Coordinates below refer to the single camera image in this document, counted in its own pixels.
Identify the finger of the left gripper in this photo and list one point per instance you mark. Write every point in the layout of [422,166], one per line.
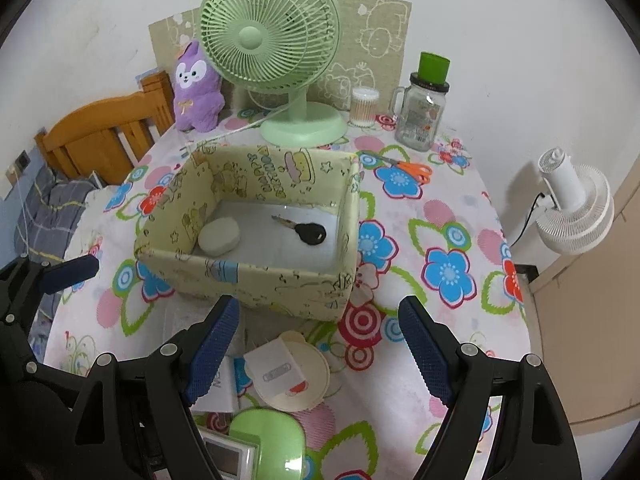
[68,273]

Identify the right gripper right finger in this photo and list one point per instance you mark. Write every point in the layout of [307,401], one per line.
[431,345]

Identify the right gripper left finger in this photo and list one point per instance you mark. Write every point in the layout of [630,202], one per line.
[216,333]

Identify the white remote with screen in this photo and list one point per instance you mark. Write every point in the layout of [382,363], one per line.
[234,459]

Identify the green rounded case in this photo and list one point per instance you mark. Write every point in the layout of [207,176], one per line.
[279,441]

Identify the small white Mingyi charger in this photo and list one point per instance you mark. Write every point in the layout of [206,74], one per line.
[274,370]

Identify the white card packet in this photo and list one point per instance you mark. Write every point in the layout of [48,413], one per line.
[221,396]

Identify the plaid blue bedding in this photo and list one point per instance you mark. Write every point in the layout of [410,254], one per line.
[50,214]

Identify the white round soap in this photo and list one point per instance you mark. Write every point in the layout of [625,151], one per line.
[219,236]

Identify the floral tablecloth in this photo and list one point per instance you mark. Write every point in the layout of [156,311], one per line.
[439,241]

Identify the yellow cartoon fabric storage box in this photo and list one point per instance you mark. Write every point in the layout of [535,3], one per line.
[271,268]

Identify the wooden chair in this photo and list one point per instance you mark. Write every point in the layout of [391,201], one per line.
[109,137]

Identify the black car key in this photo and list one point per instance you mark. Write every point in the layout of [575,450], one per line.
[310,233]

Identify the white floor fan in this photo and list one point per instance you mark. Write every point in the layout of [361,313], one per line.
[576,210]

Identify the purple plush toy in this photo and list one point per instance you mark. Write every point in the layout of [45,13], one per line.
[198,99]

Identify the glass mason jar mug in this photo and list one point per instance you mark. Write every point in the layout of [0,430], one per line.
[418,111]

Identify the cotton swab container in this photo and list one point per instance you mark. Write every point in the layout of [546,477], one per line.
[363,106]

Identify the green cup on jar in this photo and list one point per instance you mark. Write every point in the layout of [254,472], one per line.
[433,68]

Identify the beige cartoon placemat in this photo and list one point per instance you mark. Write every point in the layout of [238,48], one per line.
[370,54]

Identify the green desk fan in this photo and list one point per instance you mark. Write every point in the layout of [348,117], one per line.
[278,47]

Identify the orange handled scissors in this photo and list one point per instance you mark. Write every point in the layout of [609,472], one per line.
[420,172]

